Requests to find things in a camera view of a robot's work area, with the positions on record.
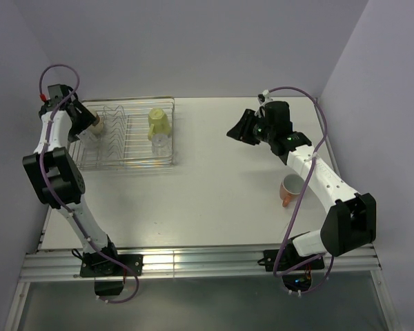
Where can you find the small clear glass cup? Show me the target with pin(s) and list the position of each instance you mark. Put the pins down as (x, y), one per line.
(89, 141)

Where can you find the wire dish rack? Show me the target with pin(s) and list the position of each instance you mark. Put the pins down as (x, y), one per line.
(124, 143)

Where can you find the pale yellow ceramic mug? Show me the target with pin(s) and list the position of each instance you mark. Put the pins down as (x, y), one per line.
(158, 123)

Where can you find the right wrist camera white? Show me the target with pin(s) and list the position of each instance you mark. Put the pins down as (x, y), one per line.
(264, 97)

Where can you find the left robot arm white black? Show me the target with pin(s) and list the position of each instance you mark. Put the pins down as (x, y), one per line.
(58, 182)

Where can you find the large clear glass cup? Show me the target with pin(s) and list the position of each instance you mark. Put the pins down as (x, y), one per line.
(161, 145)

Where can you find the orange ceramic mug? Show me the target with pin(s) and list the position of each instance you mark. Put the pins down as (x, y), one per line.
(290, 188)

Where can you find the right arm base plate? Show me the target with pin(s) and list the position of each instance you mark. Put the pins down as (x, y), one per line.
(289, 259)

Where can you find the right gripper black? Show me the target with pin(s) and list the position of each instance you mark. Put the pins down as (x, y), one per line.
(241, 130)

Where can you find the aluminium rail frame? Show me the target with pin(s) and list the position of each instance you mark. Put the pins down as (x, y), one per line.
(158, 263)

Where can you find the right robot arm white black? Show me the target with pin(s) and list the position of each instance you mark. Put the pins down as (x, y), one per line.
(350, 219)

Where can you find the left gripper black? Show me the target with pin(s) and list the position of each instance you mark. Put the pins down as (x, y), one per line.
(87, 119)

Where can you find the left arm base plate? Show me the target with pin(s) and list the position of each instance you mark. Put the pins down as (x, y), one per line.
(124, 263)

